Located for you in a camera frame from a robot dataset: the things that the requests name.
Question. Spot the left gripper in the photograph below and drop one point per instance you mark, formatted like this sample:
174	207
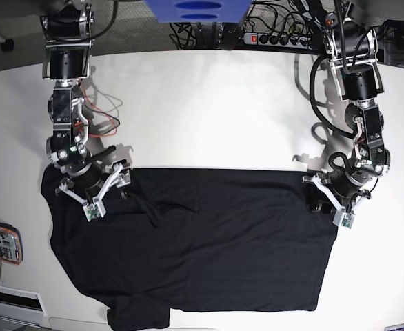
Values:
347	194

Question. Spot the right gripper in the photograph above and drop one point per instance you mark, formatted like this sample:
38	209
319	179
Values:
89	180

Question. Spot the black T-shirt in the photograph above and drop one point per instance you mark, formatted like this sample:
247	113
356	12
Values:
196	240

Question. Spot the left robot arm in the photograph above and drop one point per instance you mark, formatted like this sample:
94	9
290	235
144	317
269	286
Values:
351	47

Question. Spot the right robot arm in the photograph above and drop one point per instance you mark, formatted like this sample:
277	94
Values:
68	42

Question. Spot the white box on table edge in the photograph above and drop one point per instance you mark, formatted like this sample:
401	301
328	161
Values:
21	306

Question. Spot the black office chair wheel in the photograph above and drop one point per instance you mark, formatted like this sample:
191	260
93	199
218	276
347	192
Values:
7	45

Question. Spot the blue plastic bin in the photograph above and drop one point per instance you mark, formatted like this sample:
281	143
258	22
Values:
183	11

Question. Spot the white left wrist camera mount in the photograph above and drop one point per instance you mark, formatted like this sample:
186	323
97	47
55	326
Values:
341	217

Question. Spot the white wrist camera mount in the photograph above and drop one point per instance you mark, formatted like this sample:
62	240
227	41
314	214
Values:
95	209
341	217

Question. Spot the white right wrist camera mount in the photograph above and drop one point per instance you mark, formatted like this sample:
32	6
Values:
95	209

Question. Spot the white power strip red switch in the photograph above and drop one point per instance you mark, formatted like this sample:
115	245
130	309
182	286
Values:
283	40

